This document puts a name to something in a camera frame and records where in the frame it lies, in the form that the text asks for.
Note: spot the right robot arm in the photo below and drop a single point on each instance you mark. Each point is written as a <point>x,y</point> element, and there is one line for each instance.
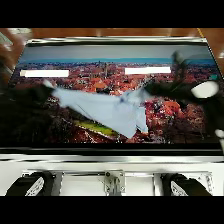
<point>176,91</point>

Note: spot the pale grey shirt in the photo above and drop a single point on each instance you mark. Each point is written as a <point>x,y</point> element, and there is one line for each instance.
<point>110,111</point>

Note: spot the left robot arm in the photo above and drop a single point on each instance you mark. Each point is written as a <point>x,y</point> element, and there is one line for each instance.
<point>20,185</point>

